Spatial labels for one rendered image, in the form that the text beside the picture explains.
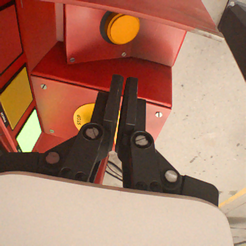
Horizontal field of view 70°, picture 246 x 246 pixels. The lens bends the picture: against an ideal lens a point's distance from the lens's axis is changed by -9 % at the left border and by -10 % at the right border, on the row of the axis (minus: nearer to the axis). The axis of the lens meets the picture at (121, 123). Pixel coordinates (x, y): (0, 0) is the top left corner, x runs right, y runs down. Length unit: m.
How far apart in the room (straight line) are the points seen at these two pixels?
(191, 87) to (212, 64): 0.18
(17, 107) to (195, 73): 1.01
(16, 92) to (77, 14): 0.09
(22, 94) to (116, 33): 0.12
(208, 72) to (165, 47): 0.89
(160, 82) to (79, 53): 0.10
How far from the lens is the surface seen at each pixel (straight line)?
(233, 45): 0.81
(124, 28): 0.22
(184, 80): 1.14
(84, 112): 0.22
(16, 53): 0.19
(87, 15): 0.21
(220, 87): 1.20
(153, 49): 0.25
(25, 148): 0.25
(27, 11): 0.45
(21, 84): 0.20
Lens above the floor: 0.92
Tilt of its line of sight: 40 degrees down
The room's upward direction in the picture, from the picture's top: 166 degrees counter-clockwise
